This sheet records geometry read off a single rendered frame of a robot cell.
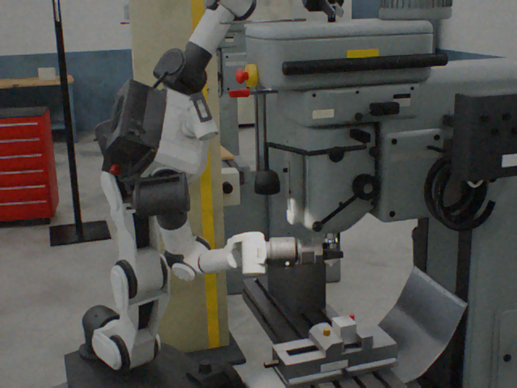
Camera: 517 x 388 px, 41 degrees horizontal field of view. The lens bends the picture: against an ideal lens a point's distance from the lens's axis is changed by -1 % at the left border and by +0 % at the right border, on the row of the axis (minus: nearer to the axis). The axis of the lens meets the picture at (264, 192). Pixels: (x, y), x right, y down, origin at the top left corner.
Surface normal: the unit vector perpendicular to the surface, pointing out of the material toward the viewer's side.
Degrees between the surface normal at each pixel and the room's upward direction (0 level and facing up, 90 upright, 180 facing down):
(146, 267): 81
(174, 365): 0
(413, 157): 90
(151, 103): 58
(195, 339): 90
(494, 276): 88
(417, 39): 90
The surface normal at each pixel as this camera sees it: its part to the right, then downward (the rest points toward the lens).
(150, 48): 0.30, 0.25
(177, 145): 0.53, -0.34
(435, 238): -0.95, 0.11
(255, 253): 0.02, -0.25
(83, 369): -0.03, -0.96
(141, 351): 0.63, 0.42
